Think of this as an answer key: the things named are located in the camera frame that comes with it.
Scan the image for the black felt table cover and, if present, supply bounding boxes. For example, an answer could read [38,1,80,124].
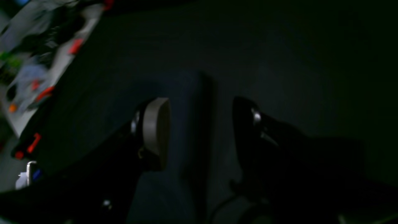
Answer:
[20,0,397,187]

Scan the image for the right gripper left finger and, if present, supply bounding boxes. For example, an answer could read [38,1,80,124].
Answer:
[131,97,171,171]

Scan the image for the blue clamp far left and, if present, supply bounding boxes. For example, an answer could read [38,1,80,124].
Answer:
[15,161,43,190]

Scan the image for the dark grey t-shirt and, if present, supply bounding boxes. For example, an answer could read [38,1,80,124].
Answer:
[124,68,218,224]

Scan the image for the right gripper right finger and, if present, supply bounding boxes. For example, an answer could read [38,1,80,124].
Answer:
[232,96,280,187]

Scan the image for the red clamp far left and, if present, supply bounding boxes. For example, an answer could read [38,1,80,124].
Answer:
[11,133,42,160]

